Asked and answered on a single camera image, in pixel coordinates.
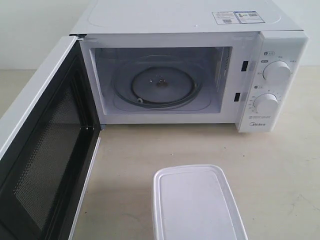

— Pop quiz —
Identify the white lidded plastic container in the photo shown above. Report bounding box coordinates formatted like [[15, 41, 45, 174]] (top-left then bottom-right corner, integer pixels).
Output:
[[152, 164, 248, 240]]

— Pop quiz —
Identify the white microwave door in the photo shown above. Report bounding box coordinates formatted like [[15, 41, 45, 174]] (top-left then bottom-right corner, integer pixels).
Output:
[[0, 35, 101, 240]]

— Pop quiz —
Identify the white microwave oven body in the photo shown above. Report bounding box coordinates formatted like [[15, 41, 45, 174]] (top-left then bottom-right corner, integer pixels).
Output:
[[70, 0, 308, 133]]

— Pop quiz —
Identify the white printed paper sheet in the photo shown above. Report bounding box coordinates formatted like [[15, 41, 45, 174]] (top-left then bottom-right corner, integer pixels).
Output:
[[212, 11, 265, 25]]

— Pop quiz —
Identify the lower white control knob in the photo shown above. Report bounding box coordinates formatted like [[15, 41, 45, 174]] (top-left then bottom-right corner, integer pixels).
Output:
[[253, 93, 279, 114]]

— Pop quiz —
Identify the white control knob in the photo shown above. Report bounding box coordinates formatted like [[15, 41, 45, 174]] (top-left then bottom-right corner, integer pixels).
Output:
[[253, 93, 279, 114], [262, 61, 292, 85]]

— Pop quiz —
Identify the upper white control knob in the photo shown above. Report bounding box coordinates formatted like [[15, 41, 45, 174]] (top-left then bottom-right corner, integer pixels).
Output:
[[262, 61, 292, 85]]

